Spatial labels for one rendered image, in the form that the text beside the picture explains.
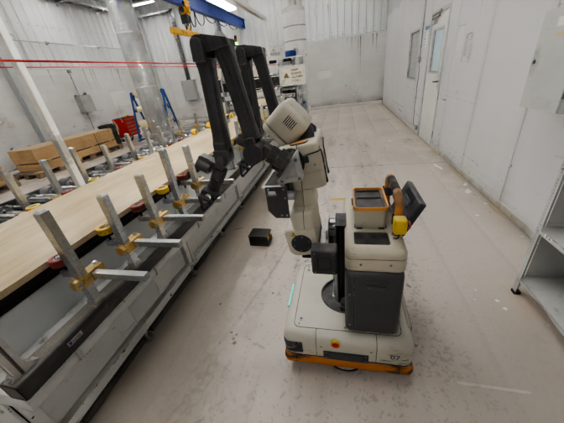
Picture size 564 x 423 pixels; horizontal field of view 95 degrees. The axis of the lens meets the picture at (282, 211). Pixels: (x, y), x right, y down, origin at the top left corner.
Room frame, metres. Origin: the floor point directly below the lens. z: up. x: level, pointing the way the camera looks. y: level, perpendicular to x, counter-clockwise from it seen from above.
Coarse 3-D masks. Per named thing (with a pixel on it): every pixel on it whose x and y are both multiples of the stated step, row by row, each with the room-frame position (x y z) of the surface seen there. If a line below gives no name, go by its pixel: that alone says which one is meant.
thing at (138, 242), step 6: (108, 240) 1.19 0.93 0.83; (114, 240) 1.18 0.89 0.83; (138, 240) 1.15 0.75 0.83; (144, 240) 1.14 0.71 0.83; (150, 240) 1.13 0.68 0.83; (156, 240) 1.13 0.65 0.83; (162, 240) 1.12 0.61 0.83; (168, 240) 1.11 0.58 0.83; (174, 240) 1.10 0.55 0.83; (180, 240) 1.10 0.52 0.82; (138, 246) 1.14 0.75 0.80; (144, 246) 1.13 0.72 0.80; (150, 246) 1.12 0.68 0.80; (156, 246) 1.11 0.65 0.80; (162, 246) 1.10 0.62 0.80; (168, 246) 1.09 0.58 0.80; (174, 246) 1.08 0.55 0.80; (180, 246) 1.09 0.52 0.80
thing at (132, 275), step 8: (64, 272) 0.94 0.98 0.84; (96, 272) 0.91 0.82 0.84; (104, 272) 0.90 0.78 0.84; (112, 272) 0.89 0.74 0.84; (120, 272) 0.88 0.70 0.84; (128, 272) 0.87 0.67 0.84; (136, 272) 0.87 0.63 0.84; (144, 272) 0.86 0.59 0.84; (136, 280) 0.85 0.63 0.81; (144, 280) 0.84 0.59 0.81
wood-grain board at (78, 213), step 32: (160, 160) 2.47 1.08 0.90; (96, 192) 1.78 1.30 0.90; (128, 192) 1.68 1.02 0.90; (0, 224) 1.43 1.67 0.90; (32, 224) 1.36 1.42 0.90; (64, 224) 1.30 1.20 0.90; (96, 224) 1.25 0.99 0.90; (0, 256) 1.04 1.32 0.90; (32, 256) 1.00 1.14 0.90; (0, 288) 0.80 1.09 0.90
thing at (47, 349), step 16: (240, 160) 2.82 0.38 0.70; (192, 208) 1.72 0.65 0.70; (208, 208) 1.85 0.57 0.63; (176, 224) 1.51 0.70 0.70; (192, 224) 1.60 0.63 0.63; (144, 256) 1.18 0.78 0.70; (160, 256) 1.25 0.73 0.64; (112, 288) 0.95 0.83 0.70; (128, 288) 1.00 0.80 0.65; (96, 304) 0.86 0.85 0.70; (112, 304) 0.90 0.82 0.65; (80, 320) 0.78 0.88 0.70; (96, 320) 0.81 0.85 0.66; (64, 336) 0.71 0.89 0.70; (48, 352) 0.64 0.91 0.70; (64, 352) 0.67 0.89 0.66; (32, 368) 0.59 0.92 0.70; (48, 368) 0.61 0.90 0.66; (0, 384) 0.55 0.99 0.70; (16, 384) 0.54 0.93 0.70; (32, 384) 0.56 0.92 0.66
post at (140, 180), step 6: (138, 174) 1.36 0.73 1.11; (138, 180) 1.35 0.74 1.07; (144, 180) 1.37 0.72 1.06; (138, 186) 1.35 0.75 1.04; (144, 186) 1.36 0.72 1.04; (144, 192) 1.35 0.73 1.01; (144, 198) 1.35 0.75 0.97; (150, 198) 1.37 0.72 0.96; (150, 204) 1.35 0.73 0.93; (150, 210) 1.35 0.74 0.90; (156, 210) 1.37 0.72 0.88; (150, 216) 1.35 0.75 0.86; (156, 216) 1.36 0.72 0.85; (156, 228) 1.35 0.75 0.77; (162, 228) 1.36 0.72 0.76; (162, 234) 1.35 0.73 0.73
